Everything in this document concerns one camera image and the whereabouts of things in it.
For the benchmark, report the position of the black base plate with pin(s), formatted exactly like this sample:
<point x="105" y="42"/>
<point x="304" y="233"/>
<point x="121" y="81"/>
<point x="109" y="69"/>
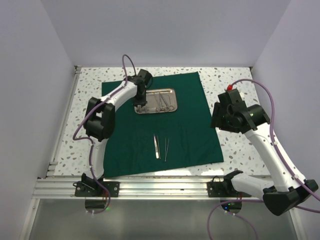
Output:
<point x="82" y="190"/>
<point x="221" y="188"/>

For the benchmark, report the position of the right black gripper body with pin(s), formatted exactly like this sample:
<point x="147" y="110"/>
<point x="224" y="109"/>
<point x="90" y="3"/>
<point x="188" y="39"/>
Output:
<point x="221" y="119"/>

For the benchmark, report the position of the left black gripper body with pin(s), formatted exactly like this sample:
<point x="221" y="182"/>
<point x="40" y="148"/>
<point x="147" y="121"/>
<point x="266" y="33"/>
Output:
<point x="140" y="99"/>

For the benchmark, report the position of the green surgical cloth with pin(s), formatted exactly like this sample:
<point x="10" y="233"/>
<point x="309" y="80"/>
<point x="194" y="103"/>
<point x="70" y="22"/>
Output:
<point x="192" y="142"/>

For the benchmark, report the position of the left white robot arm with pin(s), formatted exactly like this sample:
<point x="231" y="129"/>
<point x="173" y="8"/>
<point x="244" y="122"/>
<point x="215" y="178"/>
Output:
<point x="100" y="118"/>

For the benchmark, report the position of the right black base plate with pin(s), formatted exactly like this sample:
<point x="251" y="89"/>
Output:
<point x="221" y="188"/>

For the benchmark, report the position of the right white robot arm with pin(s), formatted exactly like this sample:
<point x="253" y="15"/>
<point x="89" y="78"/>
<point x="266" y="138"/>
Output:
<point x="288" y="187"/>

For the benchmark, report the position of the steel surgical scissors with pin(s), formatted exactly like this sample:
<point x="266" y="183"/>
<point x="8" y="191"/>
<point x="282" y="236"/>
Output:
<point x="167" y="102"/>

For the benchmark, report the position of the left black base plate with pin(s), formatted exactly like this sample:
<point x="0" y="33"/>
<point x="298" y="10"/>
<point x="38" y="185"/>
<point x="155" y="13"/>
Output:
<point x="82" y="190"/>

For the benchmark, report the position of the steel fine-point tweezers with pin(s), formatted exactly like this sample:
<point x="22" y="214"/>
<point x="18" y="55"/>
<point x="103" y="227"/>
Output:
<point x="166" y="148"/>

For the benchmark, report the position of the aluminium mounting rail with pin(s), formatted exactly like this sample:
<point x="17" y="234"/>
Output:
<point x="129" y="188"/>

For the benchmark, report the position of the steel blunt tweezers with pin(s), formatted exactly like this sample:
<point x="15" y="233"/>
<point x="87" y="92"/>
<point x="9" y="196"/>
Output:
<point x="156" y="147"/>

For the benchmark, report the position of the steel instrument tray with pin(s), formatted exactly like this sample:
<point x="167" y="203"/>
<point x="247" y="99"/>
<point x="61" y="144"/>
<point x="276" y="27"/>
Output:
<point x="152" y="99"/>

